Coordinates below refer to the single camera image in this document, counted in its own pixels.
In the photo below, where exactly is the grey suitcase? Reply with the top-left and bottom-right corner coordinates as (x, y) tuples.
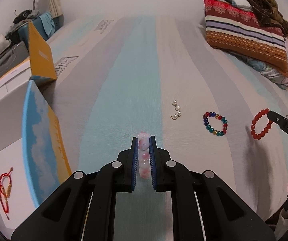
(0, 41), (29, 78)

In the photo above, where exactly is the floral light pillow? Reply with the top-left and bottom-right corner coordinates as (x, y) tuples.
(232, 38), (288, 90)

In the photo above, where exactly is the pearl bead jewelry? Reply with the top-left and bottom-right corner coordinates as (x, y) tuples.
(170, 100), (181, 120)

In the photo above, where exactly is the teal suitcase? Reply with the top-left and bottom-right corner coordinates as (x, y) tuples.
(18, 16), (48, 44)

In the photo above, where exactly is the striped colourful pillow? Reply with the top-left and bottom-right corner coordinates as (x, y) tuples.
(204, 0), (288, 77)

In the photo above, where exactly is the red string bracelet gold charm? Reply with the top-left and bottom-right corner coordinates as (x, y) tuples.
(0, 167), (13, 205)

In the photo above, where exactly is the red bead bracelet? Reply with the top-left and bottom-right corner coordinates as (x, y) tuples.
(250, 108), (274, 140)

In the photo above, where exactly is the light blue cloth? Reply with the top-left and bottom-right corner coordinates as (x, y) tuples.
(38, 11), (55, 38)

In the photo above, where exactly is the striped bed sheet mattress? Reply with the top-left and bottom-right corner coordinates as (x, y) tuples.
(43, 15), (288, 241)

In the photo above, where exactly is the white cardboard box blue trim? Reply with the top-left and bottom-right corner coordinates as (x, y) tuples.
(0, 23), (72, 240)

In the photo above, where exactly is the white pink bead bracelet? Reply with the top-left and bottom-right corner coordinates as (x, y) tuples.
(136, 131), (152, 180)

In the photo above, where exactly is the brown furry blanket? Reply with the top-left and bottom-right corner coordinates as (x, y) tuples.
(247, 0), (288, 37)

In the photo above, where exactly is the multicolour glass bead bracelet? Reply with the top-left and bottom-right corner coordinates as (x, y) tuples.
(202, 111), (229, 137)

